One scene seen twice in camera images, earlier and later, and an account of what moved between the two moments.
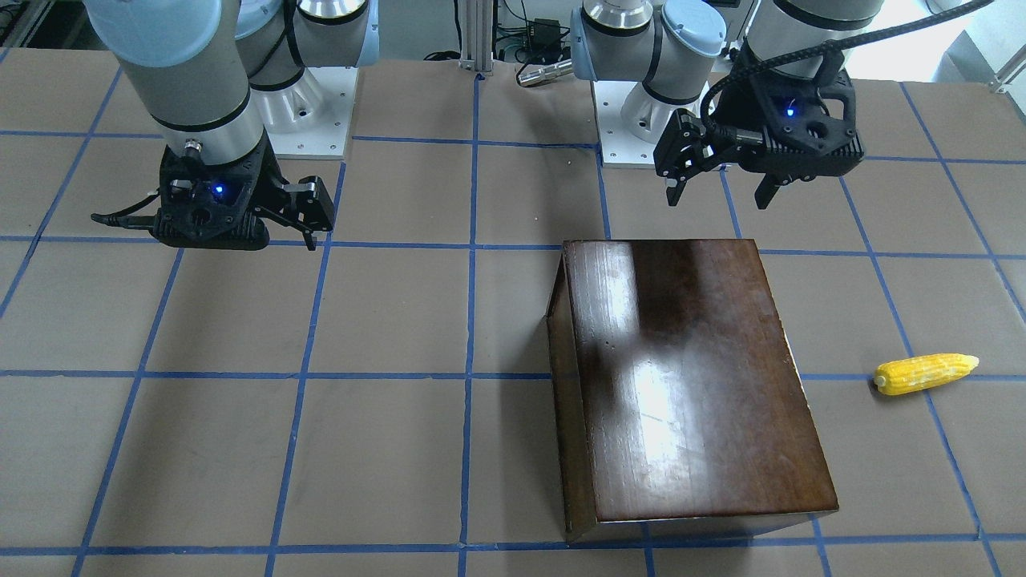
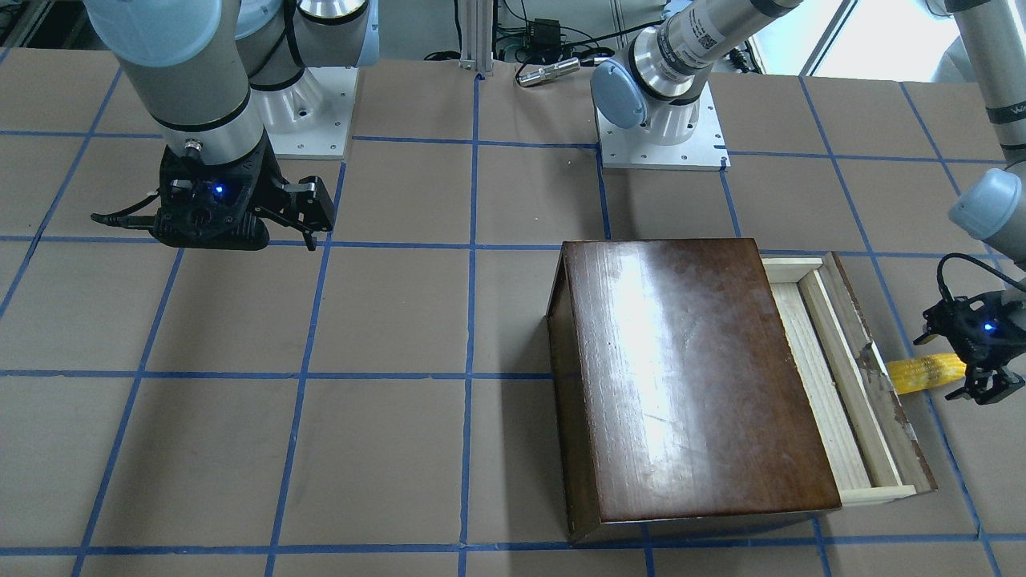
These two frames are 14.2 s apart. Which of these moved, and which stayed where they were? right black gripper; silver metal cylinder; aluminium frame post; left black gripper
Moved: left black gripper
Stayed: silver metal cylinder; right black gripper; aluminium frame post
